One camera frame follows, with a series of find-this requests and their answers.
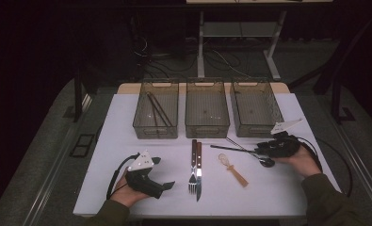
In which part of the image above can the white metal desk frame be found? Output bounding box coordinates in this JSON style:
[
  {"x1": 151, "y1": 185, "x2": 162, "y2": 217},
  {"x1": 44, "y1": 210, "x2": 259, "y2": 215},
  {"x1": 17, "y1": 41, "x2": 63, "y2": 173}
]
[{"x1": 186, "y1": 0, "x2": 333, "y2": 82}]

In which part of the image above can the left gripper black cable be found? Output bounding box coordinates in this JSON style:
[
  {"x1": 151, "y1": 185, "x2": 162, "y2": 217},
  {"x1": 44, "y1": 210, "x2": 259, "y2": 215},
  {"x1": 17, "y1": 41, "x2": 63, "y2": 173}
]
[{"x1": 106, "y1": 153, "x2": 142, "y2": 201}]

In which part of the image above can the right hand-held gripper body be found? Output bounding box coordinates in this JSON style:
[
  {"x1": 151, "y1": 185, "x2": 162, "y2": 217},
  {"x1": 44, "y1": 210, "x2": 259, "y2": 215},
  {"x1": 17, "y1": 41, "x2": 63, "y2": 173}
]
[{"x1": 263, "y1": 118, "x2": 304, "y2": 158}]

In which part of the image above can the smoked clear plastic bin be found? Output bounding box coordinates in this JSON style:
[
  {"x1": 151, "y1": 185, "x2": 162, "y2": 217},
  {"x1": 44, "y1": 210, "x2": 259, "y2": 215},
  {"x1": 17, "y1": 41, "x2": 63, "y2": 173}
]
[
  {"x1": 230, "y1": 77, "x2": 285, "y2": 138},
  {"x1": 132, "y1": 78, "x2": 180, "y2": 140},
  {"x1": 185, "y1": 77, "x2": 231, "y2": 139}
]

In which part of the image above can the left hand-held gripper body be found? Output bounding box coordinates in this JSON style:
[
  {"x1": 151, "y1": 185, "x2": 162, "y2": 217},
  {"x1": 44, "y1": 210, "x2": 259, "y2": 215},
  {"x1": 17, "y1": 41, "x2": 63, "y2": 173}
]
[{"x1": 125, "y1": 150, "x2": 167, "y2": 200}]

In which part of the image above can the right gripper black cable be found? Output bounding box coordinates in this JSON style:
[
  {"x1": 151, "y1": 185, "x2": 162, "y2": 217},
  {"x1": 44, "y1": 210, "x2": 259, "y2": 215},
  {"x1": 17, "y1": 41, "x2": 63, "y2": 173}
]
[{"x1": 295, "y1": 135, "x2": 354, "y2": 199}]

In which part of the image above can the brown wooden chopstick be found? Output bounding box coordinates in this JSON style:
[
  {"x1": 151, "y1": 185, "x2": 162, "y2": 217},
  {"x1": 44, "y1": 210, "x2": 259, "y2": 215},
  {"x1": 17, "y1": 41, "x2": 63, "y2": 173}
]
[
  {"x1": 150, "y1": 92, "x2": 172, "y2": 126},
  {"x1": 147, "y1": 92, "x2": 159, "y2": 129}
]

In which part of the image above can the black chopstick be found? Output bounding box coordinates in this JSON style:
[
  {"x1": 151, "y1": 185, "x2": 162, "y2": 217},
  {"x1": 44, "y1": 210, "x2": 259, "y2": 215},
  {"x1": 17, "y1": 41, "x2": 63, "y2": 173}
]
[
  {"x1": 210, "y1": 144, "x2": 262, "y2": 154},
  {"x1": 149, "y1": 92, "x2": 168, "y2": 126}
]

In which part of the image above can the person's right hand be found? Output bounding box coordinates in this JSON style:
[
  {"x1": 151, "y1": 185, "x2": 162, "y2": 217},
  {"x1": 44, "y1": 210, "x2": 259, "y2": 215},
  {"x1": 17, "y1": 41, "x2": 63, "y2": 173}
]
[{"x1": 272, "y1": 145, "x2": 322, "y2": 179}]

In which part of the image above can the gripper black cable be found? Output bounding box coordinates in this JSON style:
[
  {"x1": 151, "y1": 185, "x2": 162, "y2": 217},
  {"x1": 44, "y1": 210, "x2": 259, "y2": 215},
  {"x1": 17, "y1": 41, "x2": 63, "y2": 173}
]
[
  {"x1": 106, "y1": 153, "x2": 142, "y2": 201},
  {"x1": 295, "y1": 135, "x2": 354, "y2": 199}
]

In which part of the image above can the wooden-handled steel fork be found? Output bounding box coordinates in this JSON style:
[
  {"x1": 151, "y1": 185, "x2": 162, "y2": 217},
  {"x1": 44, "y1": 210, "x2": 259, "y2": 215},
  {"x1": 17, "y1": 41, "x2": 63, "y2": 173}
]
[{"x1": 187, "y1": 139, "x2": 198, "y2": 194}]

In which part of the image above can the person's left hand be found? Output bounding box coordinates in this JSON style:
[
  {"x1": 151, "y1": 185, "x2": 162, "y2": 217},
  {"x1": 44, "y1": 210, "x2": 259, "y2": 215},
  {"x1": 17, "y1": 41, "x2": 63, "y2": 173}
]
[{"x1": 110, "y1": 174, "x2": 150, "y2": 209}]

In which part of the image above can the white table cover sheet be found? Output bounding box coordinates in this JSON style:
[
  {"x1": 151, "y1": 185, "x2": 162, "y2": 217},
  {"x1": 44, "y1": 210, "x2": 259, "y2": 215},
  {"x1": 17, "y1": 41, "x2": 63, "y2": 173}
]
[{"x1": 73, "y1": 92, "x2": 342, "y2": 218}]

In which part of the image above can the tangle of floor cables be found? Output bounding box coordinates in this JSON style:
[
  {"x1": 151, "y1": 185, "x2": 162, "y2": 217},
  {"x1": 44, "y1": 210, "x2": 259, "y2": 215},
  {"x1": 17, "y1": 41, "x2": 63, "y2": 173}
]
[{"x1": 133, "y1": 31, "x2": 257, "y2": 79}]

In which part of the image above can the long metal spoon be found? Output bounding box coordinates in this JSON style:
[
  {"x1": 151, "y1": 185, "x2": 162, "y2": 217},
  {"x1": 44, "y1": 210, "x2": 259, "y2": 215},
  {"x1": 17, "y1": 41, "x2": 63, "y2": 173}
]
[{"x1": 225, "y1": 137, "x2": 276, "y2": 169}]

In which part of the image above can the wooden-handled steel knife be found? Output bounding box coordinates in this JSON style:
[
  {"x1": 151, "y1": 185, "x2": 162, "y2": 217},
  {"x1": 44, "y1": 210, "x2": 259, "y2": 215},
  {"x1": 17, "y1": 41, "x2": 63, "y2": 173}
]
[{"x1": 195, "y1": 141, "x2": 203, "y2": 202}]

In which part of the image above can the aluminium floor rail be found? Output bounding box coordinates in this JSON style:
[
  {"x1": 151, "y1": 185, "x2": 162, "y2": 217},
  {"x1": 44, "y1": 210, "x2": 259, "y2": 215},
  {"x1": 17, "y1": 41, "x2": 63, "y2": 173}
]
[
  {"x1": 315, "y1": 93, "x2": 372, "y2": 215},
  {"x1": 23, "y1": 93, "x2": 93, "y2": 226}
]

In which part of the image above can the black metal stand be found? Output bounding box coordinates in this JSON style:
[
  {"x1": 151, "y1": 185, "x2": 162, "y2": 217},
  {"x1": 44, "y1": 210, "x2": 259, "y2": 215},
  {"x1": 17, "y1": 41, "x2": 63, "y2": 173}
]
[
  {"x1": 288, "y1": 12, "x2": 372, "y2": 125},
  {"x1": 73, "y1": 67, "x2": 97, "y2": 123}
]

